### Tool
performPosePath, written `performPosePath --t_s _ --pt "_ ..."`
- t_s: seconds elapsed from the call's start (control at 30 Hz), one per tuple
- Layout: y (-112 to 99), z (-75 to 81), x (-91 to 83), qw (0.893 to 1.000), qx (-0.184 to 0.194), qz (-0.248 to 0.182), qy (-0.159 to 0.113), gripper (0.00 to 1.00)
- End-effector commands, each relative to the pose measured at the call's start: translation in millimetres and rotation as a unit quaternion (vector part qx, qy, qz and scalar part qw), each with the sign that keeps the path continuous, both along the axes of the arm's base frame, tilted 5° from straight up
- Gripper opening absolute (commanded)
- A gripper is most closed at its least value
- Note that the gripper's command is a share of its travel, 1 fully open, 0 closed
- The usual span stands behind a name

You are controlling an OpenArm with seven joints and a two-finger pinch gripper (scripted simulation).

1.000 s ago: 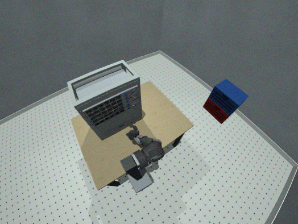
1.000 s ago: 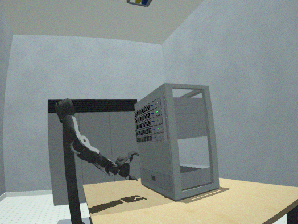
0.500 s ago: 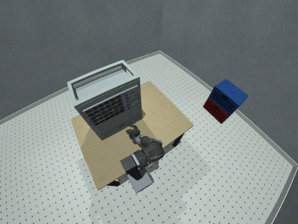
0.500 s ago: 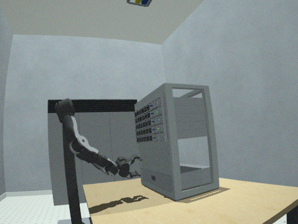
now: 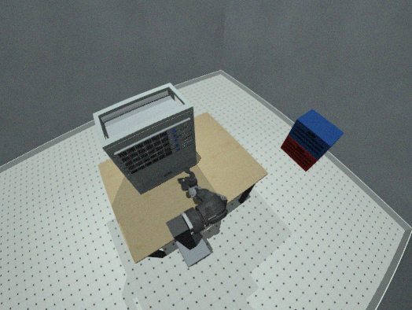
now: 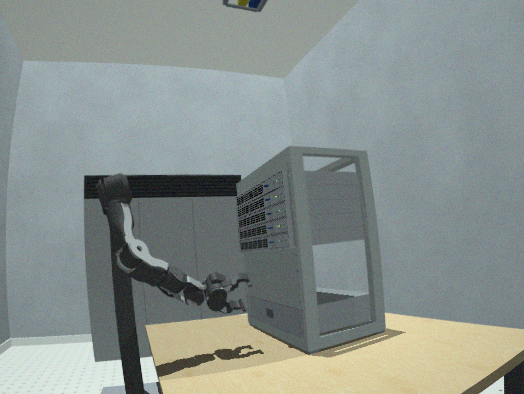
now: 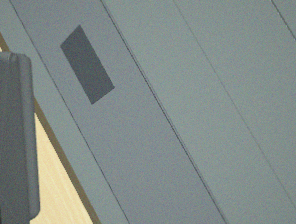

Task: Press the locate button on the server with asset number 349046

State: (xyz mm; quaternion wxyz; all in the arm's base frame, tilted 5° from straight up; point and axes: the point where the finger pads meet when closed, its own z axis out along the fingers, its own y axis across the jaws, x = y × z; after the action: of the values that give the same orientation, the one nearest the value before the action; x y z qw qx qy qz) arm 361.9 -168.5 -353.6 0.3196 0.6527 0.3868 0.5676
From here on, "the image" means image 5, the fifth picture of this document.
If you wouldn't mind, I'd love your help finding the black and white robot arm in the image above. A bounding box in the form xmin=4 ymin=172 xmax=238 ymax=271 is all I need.
xmin=180 ymin=186 xmax=228 ymax=234

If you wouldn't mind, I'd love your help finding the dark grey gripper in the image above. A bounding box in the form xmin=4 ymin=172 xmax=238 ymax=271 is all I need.
xmin=178 ymin=168 xmax=197 ymax=195

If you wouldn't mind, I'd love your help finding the grey server rack frame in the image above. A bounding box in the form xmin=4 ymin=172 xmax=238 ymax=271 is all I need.
xmin=93 ymin=83 xmax=197 ymax=194

